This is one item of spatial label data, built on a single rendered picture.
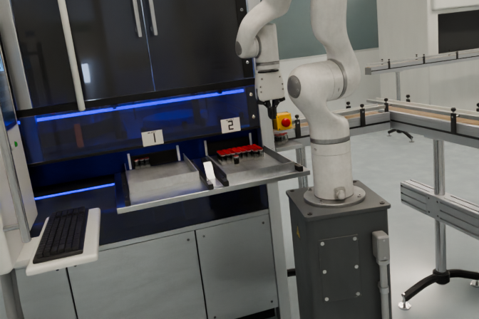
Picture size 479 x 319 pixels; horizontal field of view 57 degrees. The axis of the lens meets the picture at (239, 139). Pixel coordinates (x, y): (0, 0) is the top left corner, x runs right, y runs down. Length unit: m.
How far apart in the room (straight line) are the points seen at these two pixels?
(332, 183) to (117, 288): 1.12
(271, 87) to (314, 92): 0.35
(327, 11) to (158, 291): 1.41
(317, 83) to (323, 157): 0.23
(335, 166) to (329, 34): 0.38
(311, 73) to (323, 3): 0.19
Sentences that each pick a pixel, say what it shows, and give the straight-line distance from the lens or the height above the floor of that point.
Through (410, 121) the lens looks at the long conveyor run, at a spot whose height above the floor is 0.90.
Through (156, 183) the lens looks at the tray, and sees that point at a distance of 1.66.
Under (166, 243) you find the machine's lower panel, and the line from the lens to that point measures 2.02.
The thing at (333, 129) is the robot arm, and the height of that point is 1.09.
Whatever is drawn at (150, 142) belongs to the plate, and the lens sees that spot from 1.88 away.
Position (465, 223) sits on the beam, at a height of 0.48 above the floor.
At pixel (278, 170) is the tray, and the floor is 0.89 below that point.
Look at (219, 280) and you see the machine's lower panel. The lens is 2.15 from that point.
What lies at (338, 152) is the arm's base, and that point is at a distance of 1.34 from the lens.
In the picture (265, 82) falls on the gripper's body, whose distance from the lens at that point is 1.57.
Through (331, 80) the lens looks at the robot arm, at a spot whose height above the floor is 1.23.
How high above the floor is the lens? 1.36
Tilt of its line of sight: 12 degrees down
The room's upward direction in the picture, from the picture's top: 7 degrees counter-clockwise
